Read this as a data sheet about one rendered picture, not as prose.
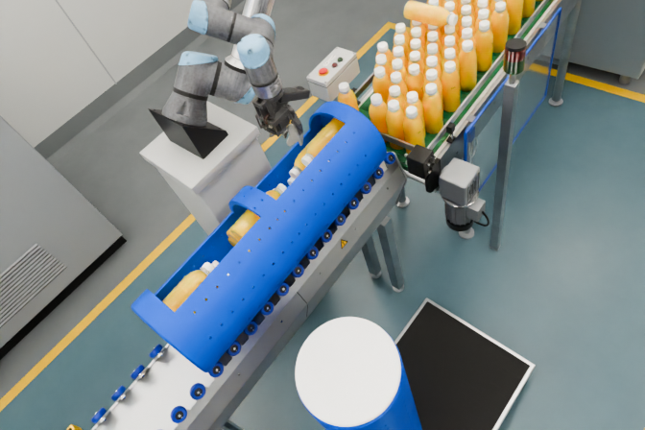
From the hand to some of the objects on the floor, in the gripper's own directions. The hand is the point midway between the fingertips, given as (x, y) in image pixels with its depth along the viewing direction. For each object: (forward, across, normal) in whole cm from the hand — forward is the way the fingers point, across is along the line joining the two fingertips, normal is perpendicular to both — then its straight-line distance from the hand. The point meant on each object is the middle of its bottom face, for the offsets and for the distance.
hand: (294, 136), depth 145 cm
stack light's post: (+128, +37, +67) cm, 150 cm away
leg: (+129, -6, +22) cm, 131 cm away
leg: (+129, +8, +22) cm, 131 cm away
